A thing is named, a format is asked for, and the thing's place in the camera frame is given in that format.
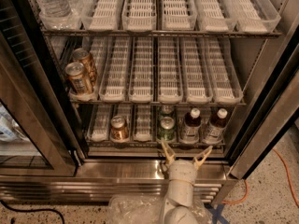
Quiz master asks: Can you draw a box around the copper can bottom shelf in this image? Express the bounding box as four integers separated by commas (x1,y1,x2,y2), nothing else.
111,116,129,141

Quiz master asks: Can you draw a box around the green can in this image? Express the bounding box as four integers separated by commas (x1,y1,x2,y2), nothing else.
159,105,175,119
157,117,175,142

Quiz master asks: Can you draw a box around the middle wire shelf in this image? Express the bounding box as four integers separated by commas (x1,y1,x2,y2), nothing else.
70,100,246,106

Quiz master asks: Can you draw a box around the green can front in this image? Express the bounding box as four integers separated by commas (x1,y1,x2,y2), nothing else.
157,117,175,142

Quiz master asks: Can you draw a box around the gold can rear middle shelf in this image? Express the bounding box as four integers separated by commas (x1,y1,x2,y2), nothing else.
72,48,97,86

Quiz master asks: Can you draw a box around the steel fridge door right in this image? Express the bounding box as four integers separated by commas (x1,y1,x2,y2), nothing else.
225,24,299,179

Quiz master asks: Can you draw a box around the black cable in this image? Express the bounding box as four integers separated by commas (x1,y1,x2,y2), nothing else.
0,200,65,224

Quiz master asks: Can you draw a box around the steel fridge base grille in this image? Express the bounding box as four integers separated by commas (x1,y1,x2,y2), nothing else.
0,159,239,205

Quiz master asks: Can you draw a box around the glass fridge door left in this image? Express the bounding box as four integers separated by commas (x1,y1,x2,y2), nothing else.
0,0,86,178

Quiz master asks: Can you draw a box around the top wire shelf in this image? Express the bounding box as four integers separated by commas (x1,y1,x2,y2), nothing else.
42,29,283,39

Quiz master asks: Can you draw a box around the shelf tray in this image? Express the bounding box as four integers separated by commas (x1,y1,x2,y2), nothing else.
157,105,177,143
133,105,152,142
177,105,202,146
69,37,108,102
39,0,83,30
128,37,153,103
179,38,213,104
158,37,183,104
204,38,243,105
87,104,112,142
232,0,281,34
81,0,123,31
109,105,132,143
194,0,237,33
200,105,230,146
99,37,132,103
121,0,157,32
161,0,197,31

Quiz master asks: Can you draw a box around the blue tape cross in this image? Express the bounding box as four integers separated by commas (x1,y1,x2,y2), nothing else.
205,203,230,224

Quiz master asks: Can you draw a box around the orange cable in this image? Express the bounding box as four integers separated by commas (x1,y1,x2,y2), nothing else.
221,147,299,209

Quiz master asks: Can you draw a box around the bottom wire shelf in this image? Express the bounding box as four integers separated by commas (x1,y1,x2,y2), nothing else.
87,140,225,149

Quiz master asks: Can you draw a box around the wire shelf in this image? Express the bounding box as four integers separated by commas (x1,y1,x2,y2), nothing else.
42,29,283,39
70,100,246,106
87,140,225,149

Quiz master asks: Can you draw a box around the gold can shelf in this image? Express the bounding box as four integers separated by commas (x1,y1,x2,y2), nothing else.
72,48,97,86
65,62,93,94

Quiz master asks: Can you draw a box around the clear plastic bag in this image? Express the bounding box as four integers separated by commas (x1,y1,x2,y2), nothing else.
107,194,212,224

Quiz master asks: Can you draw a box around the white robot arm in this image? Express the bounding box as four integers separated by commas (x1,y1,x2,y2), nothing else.
159,140,212,224

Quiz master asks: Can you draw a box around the gold can front middle shelf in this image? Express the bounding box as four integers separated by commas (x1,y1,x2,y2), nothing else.
65,62,93,94

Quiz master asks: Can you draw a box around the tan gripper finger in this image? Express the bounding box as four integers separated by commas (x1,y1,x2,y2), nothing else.
192,146,212,170
162,140,176,164

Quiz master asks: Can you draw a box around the dark bottle white cap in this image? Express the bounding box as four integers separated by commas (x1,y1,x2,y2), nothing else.
201,107,229,145
179,107,202,144

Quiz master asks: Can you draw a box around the green can rear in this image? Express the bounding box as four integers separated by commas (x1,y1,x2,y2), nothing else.
159,105,175,119

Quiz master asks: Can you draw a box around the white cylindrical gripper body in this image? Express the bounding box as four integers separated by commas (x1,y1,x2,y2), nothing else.
169,160,197,185

